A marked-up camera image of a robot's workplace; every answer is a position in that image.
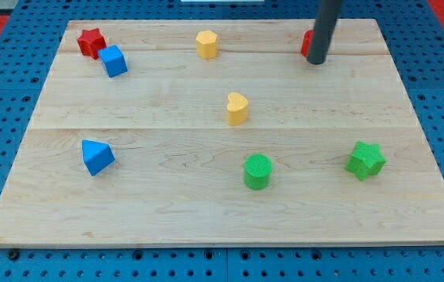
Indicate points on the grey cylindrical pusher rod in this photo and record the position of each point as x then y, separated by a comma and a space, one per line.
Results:
328, 13

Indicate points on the yellow heart block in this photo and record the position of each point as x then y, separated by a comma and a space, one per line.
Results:
236, 108

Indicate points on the light wooden board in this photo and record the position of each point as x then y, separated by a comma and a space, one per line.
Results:
178, 175

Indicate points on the blue triangular prism block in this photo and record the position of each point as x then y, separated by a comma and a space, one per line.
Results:
96, 156

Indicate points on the red block behind rod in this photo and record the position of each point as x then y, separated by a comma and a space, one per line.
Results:
306, 42

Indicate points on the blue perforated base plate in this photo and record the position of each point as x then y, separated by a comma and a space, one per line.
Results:
30, 33

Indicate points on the blue cube block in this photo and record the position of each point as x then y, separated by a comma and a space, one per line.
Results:
113, 60

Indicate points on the yellow hexagon block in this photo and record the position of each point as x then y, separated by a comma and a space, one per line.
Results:
207, 44

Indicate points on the green cylinder block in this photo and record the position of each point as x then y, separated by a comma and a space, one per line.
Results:
257, 171

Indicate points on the green star block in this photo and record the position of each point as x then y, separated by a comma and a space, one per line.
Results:
366, 159

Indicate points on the red star block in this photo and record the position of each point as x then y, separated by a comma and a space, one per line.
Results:
90, 42

